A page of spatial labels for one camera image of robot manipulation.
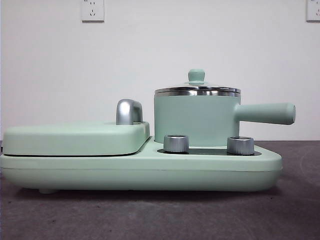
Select glass lid with green knob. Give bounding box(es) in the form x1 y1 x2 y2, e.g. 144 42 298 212
153 69 242 95

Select silver control knob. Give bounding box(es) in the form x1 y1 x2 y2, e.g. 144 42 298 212
226 135 256 155
163 134 190 153

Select black control panel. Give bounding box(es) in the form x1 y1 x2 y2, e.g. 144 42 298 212
156 147 263 156

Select mint green hinged grill cover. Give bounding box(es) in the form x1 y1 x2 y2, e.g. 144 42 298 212
1 119 151 156

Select mint green breakfast machine base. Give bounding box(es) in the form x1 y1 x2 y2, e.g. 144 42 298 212
0 146 284 195

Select mint green pot with handle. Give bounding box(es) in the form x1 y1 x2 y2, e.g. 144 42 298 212
153 91 297 148

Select silver grill cover handle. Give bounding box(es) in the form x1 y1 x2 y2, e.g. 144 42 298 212
115 98 144 125

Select white wall socket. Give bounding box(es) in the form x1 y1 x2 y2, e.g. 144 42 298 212
306 0 320 22
81 0 105 23

